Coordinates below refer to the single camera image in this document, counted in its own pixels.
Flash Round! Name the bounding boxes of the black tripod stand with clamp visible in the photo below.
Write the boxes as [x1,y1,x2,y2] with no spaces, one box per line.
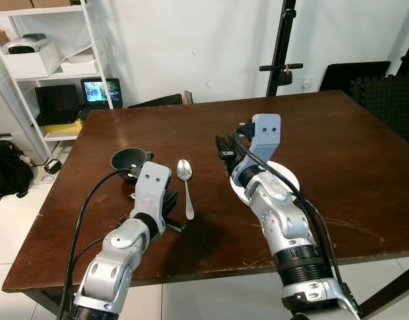
[260,0,304,97]

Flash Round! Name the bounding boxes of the tablet with lit screen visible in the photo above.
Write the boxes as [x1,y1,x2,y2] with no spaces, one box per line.
[81,78,123,109]

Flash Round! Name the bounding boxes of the white metal shelf rack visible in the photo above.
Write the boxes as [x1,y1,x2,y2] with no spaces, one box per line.
[0,0,115,144]

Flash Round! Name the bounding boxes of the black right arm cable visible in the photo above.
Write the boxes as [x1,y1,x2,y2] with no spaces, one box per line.
[234,137,355,314]

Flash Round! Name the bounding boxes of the black backpack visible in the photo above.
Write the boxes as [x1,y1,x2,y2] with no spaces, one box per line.
[0,140,33,197]

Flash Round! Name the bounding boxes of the large white box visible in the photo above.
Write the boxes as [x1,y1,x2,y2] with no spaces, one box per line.
[3,43,61,79]

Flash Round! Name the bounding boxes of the small grey label printer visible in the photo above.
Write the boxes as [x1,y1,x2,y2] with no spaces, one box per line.
[3,33,51,54]

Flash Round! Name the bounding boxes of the white plate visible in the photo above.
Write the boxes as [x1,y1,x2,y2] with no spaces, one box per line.
[231,160,300,204]

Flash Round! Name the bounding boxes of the black chair back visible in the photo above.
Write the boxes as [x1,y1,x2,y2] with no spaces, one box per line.
[128,93,185,109]

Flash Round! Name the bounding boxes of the black foam mats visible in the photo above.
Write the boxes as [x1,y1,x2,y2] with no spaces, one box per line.
[351,73,409,129]

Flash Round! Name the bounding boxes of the black charger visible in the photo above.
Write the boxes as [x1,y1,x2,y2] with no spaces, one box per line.
[45,159,62,175]

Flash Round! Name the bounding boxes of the dark brown wooden table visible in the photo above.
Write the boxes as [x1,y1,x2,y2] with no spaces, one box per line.
[1,90,409,317]

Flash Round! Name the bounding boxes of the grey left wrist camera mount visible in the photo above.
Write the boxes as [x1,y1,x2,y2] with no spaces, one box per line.
[133,161,173,215]

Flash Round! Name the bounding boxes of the white drawer cabinet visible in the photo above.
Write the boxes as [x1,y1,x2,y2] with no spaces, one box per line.
[0,50,32,161]

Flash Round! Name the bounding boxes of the yellow box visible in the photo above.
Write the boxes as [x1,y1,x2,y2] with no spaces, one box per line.
[45,120,83,136]

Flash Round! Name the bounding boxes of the black laptop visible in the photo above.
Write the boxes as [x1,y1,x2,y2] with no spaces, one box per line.
[35,85,82,125]

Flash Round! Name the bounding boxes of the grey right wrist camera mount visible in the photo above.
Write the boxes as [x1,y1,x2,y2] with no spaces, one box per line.
[248,113,283,167]

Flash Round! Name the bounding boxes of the black flat panel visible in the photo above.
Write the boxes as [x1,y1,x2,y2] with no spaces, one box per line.
[319,61,392,93]

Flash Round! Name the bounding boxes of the flat white box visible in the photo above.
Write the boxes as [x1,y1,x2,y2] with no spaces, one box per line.
[61,49,102,75]

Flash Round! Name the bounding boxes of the silver metal spoon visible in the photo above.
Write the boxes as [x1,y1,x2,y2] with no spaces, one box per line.
[177,159,195,221]

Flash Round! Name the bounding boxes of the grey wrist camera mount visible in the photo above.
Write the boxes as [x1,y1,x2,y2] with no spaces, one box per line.
[248,113,283,167]
[133,161,173,215]

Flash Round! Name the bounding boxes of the black bowl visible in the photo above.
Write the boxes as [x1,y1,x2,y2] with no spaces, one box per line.
[111,148,154,184]

